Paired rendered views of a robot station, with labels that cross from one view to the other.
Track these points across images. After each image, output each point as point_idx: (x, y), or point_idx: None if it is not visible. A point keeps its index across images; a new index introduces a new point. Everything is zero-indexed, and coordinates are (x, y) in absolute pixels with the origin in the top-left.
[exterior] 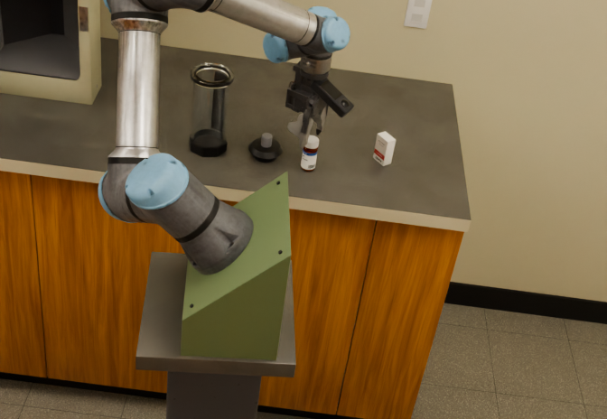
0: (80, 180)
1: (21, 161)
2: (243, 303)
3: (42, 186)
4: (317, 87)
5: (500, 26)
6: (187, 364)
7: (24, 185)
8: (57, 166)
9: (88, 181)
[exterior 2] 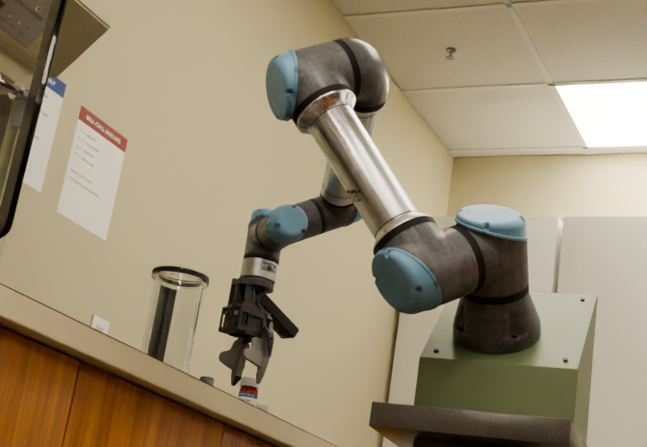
0: (148, 379)
1: (98, 331)
2: (587, 354)
3: (85, 401)
4: (270, 301)
5: None
6: (578, 441)
7: (65, 397)
8: (133, 349)
9: (155, 383)
